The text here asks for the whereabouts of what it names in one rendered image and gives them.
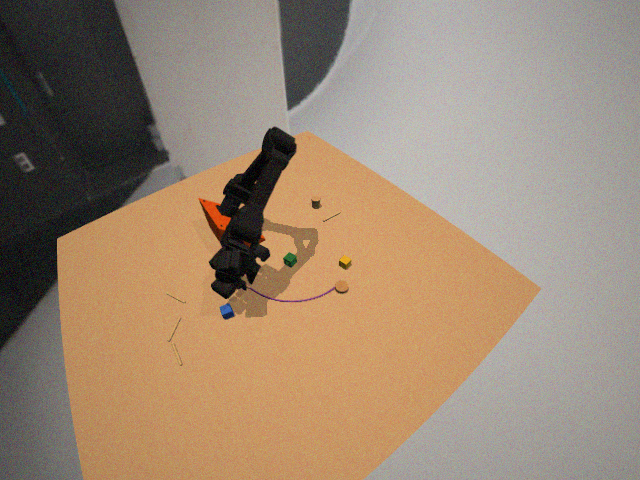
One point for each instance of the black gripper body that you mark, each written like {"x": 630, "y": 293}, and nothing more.
{"x": 247, "y": 263}

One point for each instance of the round wooden button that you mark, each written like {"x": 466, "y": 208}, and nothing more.
{"x": 341, "y": 287}

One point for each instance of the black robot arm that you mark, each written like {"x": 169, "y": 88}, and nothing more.
{"x": 246, "y": 223}

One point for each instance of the small yellow block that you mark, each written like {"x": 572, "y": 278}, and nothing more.
{"x": 345, "y": 262}

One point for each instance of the small blue cube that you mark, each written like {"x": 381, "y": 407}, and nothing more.
{"x": 226, "y": 311}

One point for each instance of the green block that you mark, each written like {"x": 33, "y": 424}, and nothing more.
{"x": 290, "y": 259}

